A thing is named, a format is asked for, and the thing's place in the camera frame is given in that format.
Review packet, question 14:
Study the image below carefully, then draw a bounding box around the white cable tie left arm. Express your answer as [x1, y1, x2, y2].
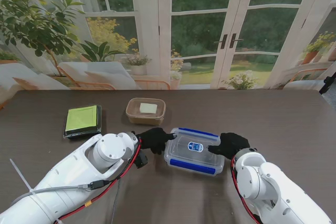
[9, 158, 36, 196]

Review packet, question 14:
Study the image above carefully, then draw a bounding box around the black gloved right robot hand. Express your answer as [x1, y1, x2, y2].
[207, 132, 251, 161]

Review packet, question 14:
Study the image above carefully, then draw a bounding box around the black tripod stand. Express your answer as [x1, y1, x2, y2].
[319, 76, 336, 95]

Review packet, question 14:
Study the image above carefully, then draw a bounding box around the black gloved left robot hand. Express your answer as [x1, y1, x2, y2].
[133, 127, 177, 155]

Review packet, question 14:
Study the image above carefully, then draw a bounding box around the brown kraft paper container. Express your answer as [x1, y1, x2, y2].
[125, 98, 166, 125]

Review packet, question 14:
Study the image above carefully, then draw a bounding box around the clear lid with white label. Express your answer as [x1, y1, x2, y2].
[125, 98, 166, 119]

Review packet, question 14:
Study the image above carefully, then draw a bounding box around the clear box with blue clips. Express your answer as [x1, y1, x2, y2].
[163, 126, 226, 177]

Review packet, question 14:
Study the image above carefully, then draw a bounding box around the red cable on right arm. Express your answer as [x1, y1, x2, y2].
[230, 157, 260, 224]

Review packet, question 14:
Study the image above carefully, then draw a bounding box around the thin grey wire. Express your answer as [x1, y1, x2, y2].
[110, 179, 122, 224]

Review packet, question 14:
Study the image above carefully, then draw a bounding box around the printed garden backdrop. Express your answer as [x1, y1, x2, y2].
[0, 0, 336, 91]

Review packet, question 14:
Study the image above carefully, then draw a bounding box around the grey cable with black plug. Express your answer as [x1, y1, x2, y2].
[10, 179, 111, 204]

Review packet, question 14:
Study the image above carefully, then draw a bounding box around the clear lid with blue label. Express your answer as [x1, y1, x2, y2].
[163, 126, 226, 174]

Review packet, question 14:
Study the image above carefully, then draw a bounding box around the clear lid with green label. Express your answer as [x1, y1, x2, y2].
[63, 104, 102, 138]

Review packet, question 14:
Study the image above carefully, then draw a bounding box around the black plastic tray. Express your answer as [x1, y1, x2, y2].
[62, 104, 102, 141]

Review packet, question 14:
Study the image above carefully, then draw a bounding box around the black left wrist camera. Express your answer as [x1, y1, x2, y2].
[135, 150, 149, 169]

